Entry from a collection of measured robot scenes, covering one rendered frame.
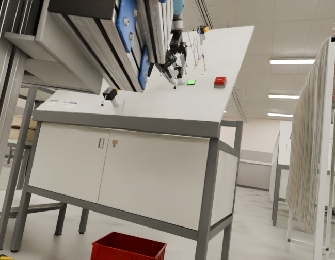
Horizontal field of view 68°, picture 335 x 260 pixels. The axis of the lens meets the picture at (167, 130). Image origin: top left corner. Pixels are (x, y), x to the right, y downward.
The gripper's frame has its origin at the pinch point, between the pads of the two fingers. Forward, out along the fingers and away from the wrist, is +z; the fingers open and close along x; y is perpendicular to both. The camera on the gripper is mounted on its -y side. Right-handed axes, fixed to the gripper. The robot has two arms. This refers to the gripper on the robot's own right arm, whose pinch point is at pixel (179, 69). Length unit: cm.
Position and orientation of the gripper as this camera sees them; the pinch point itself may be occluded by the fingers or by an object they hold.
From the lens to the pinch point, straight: 139.1
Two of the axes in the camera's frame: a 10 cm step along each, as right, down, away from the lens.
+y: 3.1, -3.0, 9.0
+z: 1.3, 9.5, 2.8
